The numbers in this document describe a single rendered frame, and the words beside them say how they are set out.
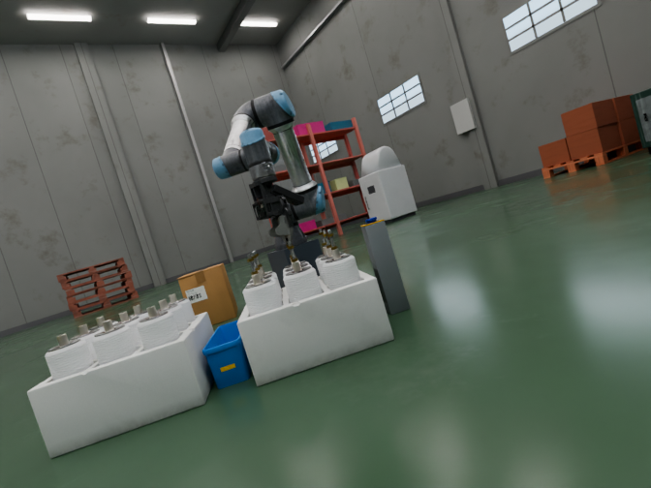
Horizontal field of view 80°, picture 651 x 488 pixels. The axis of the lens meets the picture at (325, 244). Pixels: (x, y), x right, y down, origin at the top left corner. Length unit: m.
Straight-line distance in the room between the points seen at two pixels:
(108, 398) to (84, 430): 0.09
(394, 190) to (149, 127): 7.39
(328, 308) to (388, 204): 5.77
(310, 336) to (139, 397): 0.46
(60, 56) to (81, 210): 3.85
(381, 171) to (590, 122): 2.99
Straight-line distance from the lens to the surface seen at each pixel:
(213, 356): 1.18
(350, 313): 1.07
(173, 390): 1.14
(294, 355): 1.08
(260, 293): 1.07
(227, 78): 13.26
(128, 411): 1.19
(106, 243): 11.10
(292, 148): 1.67
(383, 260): 1.31
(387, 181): 6.86
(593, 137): 6.52
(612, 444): 0.65
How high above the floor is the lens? 0.37
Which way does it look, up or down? 3 degrees down
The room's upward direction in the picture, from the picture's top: 17 degrees counter-clockwise
